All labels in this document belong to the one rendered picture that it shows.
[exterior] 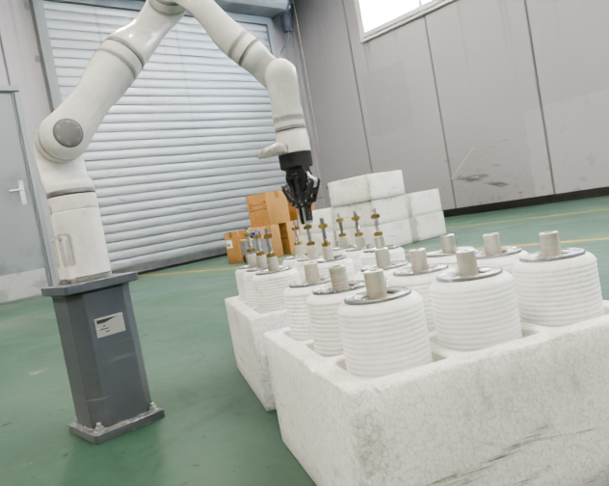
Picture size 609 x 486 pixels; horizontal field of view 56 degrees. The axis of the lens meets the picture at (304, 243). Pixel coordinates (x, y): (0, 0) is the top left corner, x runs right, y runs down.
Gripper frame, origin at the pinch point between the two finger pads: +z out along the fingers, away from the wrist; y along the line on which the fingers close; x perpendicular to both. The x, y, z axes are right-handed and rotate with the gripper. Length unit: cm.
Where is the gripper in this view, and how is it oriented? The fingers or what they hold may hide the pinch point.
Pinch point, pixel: (305, 215)
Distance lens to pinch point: 129.2
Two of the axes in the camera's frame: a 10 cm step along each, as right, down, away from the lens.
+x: -8.1, 1.7, -5.5
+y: -5.5, 0.6, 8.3
